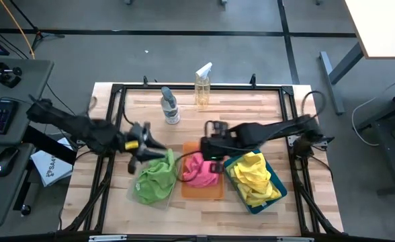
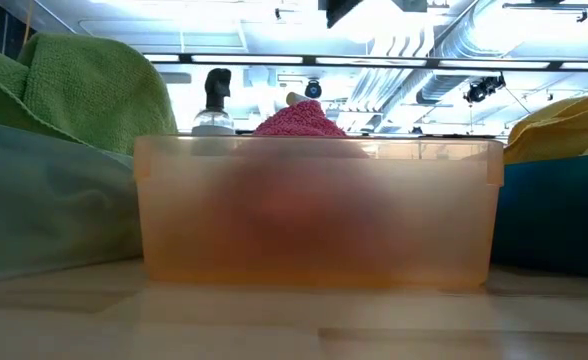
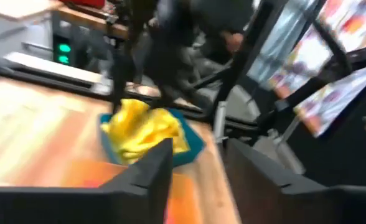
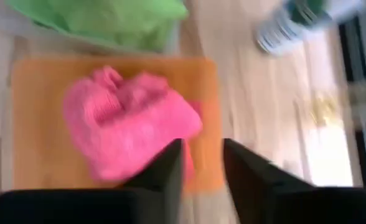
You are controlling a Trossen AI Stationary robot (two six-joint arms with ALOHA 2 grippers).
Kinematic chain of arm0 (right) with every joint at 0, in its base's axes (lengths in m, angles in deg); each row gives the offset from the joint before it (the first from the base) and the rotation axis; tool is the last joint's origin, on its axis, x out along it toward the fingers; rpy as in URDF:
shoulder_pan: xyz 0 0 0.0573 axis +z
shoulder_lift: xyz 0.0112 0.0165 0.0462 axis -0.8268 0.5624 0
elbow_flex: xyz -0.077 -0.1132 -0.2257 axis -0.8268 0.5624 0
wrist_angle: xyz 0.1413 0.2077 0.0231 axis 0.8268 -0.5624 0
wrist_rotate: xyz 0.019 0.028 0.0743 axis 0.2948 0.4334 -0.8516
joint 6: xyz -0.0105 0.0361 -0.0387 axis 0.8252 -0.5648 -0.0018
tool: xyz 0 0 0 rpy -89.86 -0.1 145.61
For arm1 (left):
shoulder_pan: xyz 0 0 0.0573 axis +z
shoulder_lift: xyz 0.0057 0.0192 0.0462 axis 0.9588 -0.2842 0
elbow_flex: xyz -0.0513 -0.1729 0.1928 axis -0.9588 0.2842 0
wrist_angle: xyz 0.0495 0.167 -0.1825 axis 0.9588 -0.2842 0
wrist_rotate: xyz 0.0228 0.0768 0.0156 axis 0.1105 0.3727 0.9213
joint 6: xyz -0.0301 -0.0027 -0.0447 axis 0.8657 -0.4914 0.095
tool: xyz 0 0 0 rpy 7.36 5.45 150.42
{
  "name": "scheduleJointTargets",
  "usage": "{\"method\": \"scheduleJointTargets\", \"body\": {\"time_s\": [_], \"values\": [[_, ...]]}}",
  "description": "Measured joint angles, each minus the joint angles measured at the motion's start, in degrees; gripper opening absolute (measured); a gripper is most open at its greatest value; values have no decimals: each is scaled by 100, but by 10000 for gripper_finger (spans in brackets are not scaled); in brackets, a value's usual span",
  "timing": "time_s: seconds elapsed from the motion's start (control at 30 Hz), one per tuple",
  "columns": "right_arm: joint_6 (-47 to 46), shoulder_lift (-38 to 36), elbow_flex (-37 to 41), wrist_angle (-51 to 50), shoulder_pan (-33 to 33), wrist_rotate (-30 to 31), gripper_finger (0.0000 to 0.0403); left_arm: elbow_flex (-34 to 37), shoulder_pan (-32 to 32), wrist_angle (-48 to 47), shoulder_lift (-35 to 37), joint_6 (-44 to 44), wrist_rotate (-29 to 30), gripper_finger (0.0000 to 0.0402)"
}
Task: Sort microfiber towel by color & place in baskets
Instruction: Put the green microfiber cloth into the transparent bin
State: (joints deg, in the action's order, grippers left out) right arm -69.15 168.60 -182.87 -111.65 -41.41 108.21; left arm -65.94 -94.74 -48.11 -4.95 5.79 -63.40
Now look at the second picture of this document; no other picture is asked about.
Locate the pink microfiber towel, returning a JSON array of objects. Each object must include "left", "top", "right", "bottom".
[{"left": 223, "top": 99, "right": 390, "bottom": 276}]

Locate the green microfiber towel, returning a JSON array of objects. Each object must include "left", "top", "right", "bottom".
[{"left": 0, "top": 32, "right": 179, "bottom": 157}]

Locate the yellow microfiber towel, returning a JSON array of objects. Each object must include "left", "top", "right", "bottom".
[{"left": 502, "top": 89, "right": 588, "bottom": 166}]

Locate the orange translucent plastic bin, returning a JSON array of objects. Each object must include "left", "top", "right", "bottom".
[{"left": 132, "top": 133, "right": 505, "bottom": 292}]

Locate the spray bottle with grey trigger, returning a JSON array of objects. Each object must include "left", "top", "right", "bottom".
[{"left": 191, "top": 67, "right": 236, "bottom": 137}]

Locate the overhead light bar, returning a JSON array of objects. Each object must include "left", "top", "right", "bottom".
[{"left": 141, "top": 52, "right": 588, "bottom": 71}]

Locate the black ceiling-mounted device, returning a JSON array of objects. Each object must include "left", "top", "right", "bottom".
[{"left": 463, "top": 73, "right": 507, "bottom": 105}]

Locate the clear plastic bin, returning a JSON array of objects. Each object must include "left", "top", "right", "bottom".
[{"left": 0, "top": 118, "right": 144, "bottom": 285}]

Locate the teal plastic bin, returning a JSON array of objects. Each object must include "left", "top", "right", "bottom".
[{"left": 490, "top": 152, "right": 588, "bottom": 280}]

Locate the black overhead camera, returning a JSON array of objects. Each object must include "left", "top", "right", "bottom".
[{"left": 303, "top": 78, "right": 324, "bottom": 100}]

